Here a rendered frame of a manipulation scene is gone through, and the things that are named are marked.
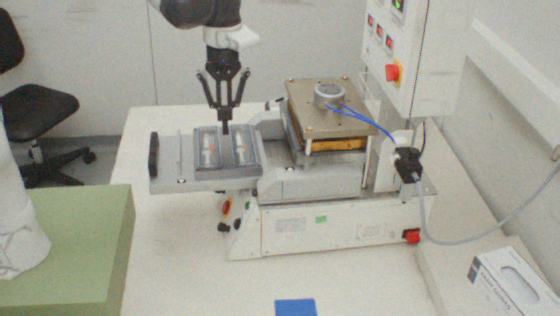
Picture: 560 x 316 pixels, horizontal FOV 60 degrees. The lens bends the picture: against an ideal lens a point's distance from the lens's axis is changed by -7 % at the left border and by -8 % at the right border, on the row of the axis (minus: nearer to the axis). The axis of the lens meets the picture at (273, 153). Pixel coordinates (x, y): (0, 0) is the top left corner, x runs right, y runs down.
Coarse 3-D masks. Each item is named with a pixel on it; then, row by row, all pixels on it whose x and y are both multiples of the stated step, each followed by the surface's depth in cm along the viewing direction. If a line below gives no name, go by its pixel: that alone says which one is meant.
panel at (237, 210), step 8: (232, 192) 145; (224, 200) 149; (232, 200) 143; (240, 200) 137; (248, 200) 131; (232, 208) 141; (240, 208) 135; (248, 208) 129; (224, 216) 145; (232, 216) 139; (240, 216) 133; (248, 216) 128; (232, 224) 137; (240, 224) 131; (224, 232) 141; (232, 232) 135; (232, 240) 133
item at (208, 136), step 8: (200, 128) 139; (208, 128) 139; (216, 128) 139; (200, 136) 135; (208, 136) 136; (216, 136) 136; (200, 144) 132; (208, 144) 132; (216, 144) 132; (200, 152) 129; (208, 152) 129; (216, 152) 130; (200, 160) 127; (208, 160) 127; (216, 160) 127
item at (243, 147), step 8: (232, 128) 139; (240, 128) 139; (248, 128) 139; (232, 136) 136; (240, 136) 136; (248, 136) 136; (232, 144) 133; (240, 144) 133; (248, 144) 133; (240, 152) 130; (248, 152) 130; (240, 160) 127; (248, 160) 127; (256, 160) 127
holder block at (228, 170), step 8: (224, 136) 137; (256, 136) 138; (224, 144) 134; (256, 144) 135; (224, 152) 131; (232, 152) 131; (256, 152) 132; (224, 160) 128; (232, 160) 128; (224, 168) 126; (232, 168) 126; (240, 168) 126; (248, 168) 126; (256, 168) 126; (200, 176) 125; (208, 176) 126; (216, 176) 126; (224, 176) 126; (232, 176) 127; (240, 176) 127; (248, 176) 127
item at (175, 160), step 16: (160, 144) 138; (176, 144) 131; (192, 144) 138; (160, 160) 132; (176, 160) 126; (192, 160) 132; (160, 176) 127; (176, 176) 127; (192, 176) 127; (256, 176) 127; (160, 192) 125; (176, 192) 126
